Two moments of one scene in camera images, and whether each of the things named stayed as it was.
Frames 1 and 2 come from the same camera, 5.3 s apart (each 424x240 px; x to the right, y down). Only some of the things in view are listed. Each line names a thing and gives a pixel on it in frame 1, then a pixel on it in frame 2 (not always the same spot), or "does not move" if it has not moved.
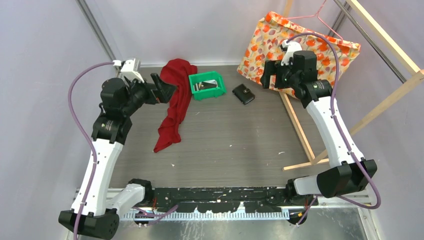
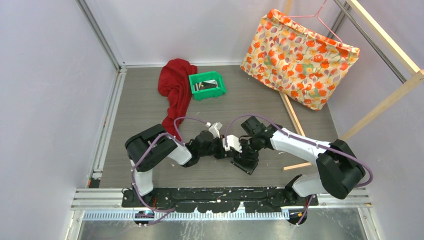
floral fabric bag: (273, 30) does not move
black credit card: (203, 85) does not move
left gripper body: (142, 93) → (218, 145)
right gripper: (271, 67) → (244, 155)
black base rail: (222, 199) does not move
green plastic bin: (206, 94) does not move
